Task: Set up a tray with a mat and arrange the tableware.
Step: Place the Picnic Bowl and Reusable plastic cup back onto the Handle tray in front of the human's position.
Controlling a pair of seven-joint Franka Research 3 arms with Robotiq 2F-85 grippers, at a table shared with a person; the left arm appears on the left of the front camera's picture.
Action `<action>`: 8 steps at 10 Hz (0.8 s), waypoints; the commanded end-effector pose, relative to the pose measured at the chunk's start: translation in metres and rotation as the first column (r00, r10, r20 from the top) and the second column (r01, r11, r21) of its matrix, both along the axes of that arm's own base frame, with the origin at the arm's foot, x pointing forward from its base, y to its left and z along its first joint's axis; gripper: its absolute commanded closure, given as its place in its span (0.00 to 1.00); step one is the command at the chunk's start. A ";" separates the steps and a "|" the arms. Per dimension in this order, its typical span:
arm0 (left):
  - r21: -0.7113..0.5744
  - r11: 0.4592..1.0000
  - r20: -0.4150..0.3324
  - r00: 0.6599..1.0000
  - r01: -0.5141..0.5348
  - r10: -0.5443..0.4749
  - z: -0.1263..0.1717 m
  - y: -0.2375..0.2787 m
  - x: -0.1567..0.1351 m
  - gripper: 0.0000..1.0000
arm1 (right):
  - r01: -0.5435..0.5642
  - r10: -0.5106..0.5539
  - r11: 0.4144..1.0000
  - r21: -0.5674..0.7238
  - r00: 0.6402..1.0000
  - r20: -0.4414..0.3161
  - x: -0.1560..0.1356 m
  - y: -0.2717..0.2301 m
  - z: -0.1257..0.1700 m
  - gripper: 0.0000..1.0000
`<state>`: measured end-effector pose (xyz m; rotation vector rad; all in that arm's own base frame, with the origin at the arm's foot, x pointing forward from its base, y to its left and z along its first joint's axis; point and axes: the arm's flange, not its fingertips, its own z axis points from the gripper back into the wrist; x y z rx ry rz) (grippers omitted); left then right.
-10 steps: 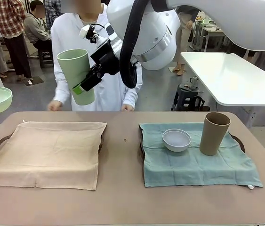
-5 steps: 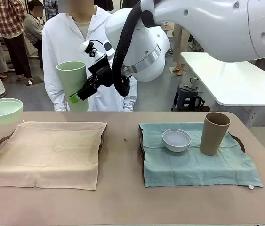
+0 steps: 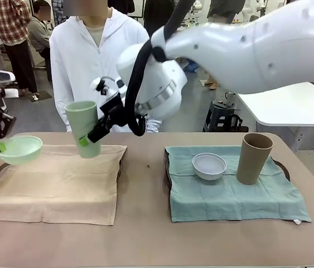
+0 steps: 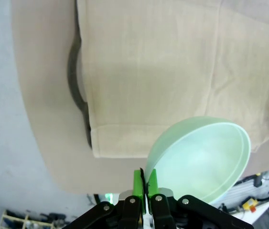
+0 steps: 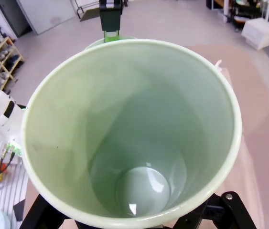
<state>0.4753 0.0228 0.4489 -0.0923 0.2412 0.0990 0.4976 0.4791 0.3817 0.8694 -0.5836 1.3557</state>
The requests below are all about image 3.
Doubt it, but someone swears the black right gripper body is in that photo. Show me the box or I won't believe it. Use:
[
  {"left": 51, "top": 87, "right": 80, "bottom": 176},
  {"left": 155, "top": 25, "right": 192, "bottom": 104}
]
[{"left": 100, "top": 96, "right": 127, "bottom": 126}]

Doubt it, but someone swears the light green plastic cup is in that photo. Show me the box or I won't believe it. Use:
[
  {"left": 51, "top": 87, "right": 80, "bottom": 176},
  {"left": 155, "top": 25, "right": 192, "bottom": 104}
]
[{"left": 64, "top": 100, "right": 102, "bottom": 159}]

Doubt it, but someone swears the light green plastic bowl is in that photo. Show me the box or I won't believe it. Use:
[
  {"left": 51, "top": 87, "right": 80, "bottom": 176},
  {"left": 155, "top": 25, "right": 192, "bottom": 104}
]
[{"left": 0, "top": 135, "right": 44, "bottom": 166}]

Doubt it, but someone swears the beige cloth mat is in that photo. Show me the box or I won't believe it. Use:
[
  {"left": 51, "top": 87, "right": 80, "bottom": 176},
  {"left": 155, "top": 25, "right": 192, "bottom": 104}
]
[{"left": 0, "top": 143, "right": 128, "bottom": 226}]

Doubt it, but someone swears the white plastic bowl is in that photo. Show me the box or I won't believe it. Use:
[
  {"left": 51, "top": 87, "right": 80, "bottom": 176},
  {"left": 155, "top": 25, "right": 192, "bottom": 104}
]
[{"left": 192, "top": 152, "right": 227, "bottom": 181}]

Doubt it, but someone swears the teal cloth mat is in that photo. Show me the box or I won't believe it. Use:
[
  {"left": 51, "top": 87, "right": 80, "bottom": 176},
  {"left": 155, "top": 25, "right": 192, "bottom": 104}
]
[{"left": 164, "top": 145, "right": 313, "bottom": 224}]

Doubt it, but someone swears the brown plastic cup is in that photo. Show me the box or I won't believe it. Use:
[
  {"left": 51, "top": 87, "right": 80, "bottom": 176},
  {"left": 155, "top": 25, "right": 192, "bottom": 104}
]
[{"left": 236, "top": 133, "right": 274, "bottom": 186}]

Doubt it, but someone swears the dark brown plastic tray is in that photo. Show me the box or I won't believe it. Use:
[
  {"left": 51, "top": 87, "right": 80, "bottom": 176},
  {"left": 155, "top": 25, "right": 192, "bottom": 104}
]
[
  {"left": 165, "top": 156, "right": 291, "bottom": 193},
  {"left": 0, "top": 152, "right": 126, "bottom": 184}
]

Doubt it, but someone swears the person in white hoodie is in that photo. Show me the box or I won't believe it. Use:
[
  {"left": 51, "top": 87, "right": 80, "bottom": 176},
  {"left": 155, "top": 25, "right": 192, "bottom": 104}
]
[{"left": 49, "top": 7, "right": 162, "bottom": 133}]

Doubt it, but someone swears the seated person in grey hoodie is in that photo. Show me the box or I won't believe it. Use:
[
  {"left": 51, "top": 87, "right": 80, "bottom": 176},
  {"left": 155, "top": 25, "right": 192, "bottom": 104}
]
[{"left": 27, "top": 0, "right": 54, "bottom": 61}]

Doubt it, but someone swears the person in red plaid shirt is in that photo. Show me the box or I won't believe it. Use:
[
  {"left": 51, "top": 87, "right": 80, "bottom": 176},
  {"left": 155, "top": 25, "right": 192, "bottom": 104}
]
[{"left": 0, "top": 0, "right": 39, "bottom": 97}]

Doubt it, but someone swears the blue white plastic bag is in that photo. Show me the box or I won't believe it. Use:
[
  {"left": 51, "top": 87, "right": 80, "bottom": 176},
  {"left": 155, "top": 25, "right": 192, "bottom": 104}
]
[{"left": 183, "top": 60, "right": 201, "bottom": 74}]

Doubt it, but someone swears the person in long black coat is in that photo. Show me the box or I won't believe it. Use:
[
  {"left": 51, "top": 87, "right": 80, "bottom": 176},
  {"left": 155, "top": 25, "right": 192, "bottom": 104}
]
[{"left": 143, "top": 0, "right": 176, "bottom": 37}]

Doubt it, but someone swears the black step stool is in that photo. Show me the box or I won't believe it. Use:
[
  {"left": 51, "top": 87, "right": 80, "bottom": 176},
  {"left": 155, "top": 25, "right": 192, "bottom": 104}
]
[{"left": 202, "top": 99, "right": 249, "bottom": 133}]

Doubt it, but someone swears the person in blue plaid shirt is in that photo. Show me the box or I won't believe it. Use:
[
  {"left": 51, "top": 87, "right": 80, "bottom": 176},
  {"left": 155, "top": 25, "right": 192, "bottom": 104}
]
[{"left": 52, "top": 0, "right": 64, "bottom": 26}]

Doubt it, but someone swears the white table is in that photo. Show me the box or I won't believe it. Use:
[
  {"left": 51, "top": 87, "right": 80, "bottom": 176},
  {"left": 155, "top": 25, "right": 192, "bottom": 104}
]
[{"left": 236, "top": 82, "right": 314, "bottom": 128}]

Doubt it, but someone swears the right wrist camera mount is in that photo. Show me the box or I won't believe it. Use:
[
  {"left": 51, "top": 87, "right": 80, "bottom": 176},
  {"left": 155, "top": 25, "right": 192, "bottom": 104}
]
[{"left": 90, "top": 76, "right": 118, "bottom": 97}]

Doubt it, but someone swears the thick black cable sleeve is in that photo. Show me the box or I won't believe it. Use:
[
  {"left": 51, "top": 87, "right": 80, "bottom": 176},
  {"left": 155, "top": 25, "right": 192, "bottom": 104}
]
[{"left": 124, "top": 0, "right": 195, "bottom": 137}]

